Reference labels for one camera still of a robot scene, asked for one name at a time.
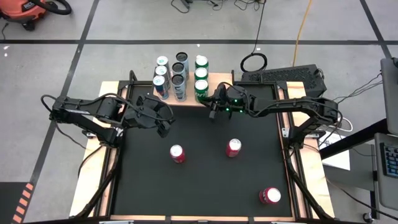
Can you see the grey workstation cart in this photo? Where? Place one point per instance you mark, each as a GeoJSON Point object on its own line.
{"type": "Point", "coordinates": [385, 193]}

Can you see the green Sprite can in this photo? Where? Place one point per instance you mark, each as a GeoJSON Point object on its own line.
{"type": "Point", "coordinates": [201, 61]}
{"type": "Point", "coordinates": [201, 74]}
{"type": "Point", "coordinates": [201, 90]}

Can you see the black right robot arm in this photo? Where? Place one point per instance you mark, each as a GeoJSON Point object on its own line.
{"type": "Point", "coordinates": [295, 104]}

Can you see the black perforated computer case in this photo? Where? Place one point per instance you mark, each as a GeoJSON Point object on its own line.
{"type": "Point", "coordinates": [286, 76]}

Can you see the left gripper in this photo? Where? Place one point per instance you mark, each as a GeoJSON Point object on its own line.
{"type": "Point", "coordinates": [140, 119]}

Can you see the blue silver Red Bull can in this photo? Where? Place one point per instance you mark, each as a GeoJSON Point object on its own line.
{"type": "Point", "coordinates": [162, 60]}
{"type": "Point", "coordinates": [160, 87]}
{"type": "Point", "coordinates": [160, 70]}

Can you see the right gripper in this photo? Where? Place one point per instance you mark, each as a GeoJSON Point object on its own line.
{"type": "Point", "coordinates": [239, 99]}

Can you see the black table mat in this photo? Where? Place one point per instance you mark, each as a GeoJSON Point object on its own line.
{"type": "Point", "coordinates": [146, 174]}

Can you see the black mat with orange stripes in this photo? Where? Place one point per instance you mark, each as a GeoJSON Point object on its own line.
{"type": "Point", "coordinates": [9, 202]}

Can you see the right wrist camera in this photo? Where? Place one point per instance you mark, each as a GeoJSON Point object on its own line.
{"type": "Point", "coordinates": [222, 93]}

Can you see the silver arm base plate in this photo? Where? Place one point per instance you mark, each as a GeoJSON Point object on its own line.
{"type": "Point", "coordinates": [119, 132]}
{"type": "Point", "coordinates": [285, 132]}

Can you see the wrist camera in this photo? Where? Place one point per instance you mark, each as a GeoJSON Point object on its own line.
{"type": "Point", "coordinates": [222, 93]}
{"type": "Point", "coordinates": [147, 104]}

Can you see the black metal beam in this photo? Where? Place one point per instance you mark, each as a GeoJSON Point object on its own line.
{"type": "Point", "coordinates": [357, 138]}

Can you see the red Fanta can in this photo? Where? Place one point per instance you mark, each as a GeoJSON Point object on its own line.
{"type": "Point", "coordinates": [270, 195]}
{"type": "Point", "coordinates": [233, 147]}
{"type": "Point", "coordinates": [178, 154]}

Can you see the white paper sheet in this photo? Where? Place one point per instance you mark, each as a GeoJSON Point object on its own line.
{"type": "Point", "coordinates": [339, 160]}

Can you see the wooden shelf black metal legs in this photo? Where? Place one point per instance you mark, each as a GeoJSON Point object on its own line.
{"type": "Point", "coordinates": [219, 79]}

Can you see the orange shop vacuum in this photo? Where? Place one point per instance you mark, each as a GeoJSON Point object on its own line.
{"type": "Point", "coordinates": [18, 11]}

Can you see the grey monitor back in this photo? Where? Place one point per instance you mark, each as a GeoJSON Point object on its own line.
{"type": "Point", "coordinates": [390, 93]}

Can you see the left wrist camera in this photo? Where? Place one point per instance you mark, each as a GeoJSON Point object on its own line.
{"type": "Point", "coordinates": [147, 104]}

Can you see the black keyboard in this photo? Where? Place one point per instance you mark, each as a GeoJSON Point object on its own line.
{"type": "Point", "coordinates": [391, 160]}

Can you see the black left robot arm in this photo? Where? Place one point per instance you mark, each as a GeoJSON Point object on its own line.
{"type": "Point", "coordinates": [77, 109]}

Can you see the white Celsius can black lid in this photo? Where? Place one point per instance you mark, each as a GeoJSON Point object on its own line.
{"type": "Point", "coordinates": [182, 57]}
{"type": "Point", "coordinates": [178, 87]}
{"type": "Point", "coordinates": [178, 68]}

